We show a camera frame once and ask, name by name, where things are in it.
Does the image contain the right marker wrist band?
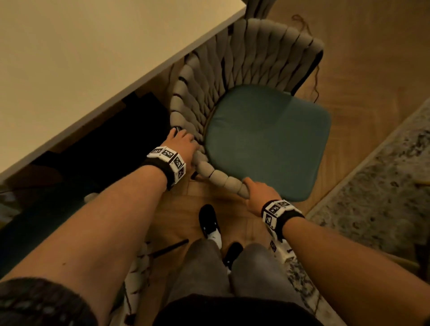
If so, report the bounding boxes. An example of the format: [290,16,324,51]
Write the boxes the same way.
[261,200,305,242]

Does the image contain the person's left black shoe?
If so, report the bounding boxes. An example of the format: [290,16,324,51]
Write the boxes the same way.
[198,204,223,250]

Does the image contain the left marker wrist band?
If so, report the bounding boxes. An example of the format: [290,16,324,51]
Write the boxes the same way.
[141,146,187,191]

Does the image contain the person's left forearm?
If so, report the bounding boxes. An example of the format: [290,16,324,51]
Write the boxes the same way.
[0,165,168,326]

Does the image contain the black shirt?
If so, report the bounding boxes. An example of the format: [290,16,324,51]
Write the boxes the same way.
[0,277,324,326]

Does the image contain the white black patterned cloth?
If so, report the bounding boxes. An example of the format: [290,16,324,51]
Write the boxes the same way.
[109,242,153,326]

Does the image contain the black stick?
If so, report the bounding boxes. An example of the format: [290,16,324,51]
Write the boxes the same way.
[149,239,189,258]

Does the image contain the grey trousers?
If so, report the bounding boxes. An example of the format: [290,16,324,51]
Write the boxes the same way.
[166,238,303,303]

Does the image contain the person's left hand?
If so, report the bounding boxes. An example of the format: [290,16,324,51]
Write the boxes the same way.
[161,128,199,172]

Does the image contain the person's right forearm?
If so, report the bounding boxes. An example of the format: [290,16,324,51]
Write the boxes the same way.
[282,217,430,326]

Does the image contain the grey woven chair teal seat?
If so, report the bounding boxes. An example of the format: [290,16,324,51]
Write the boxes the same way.
[169,0,332,203]

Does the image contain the person's right black shoe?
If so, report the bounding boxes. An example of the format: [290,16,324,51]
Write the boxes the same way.
[222,242,244,273]

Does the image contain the person's black shoe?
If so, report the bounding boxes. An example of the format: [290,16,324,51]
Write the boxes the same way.
[198,204,223,250]
[222,242,244,273]

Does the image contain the person's right hand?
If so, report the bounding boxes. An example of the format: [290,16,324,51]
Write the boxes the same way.
[243,177,281,217]

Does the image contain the grey patterned rug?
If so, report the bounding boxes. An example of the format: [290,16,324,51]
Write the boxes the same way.
[269,97,430,326]

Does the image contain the marker wrist band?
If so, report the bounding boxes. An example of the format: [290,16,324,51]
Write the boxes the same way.
[261,200,305,242]
[141,146,187,191]

